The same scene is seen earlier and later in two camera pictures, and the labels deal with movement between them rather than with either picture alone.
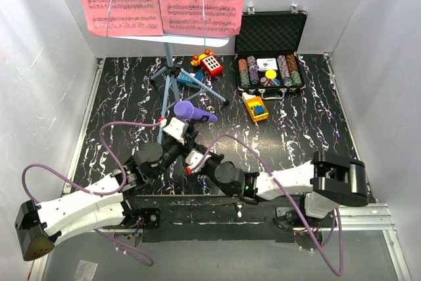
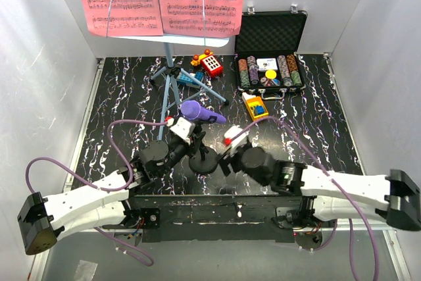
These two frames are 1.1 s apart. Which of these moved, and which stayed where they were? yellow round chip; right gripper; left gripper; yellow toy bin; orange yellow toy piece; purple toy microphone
Moved: right gripper; purple toy microphone
Stayed: left gripper; orange yellow toy piece; yellow round chip; yellow toy bin
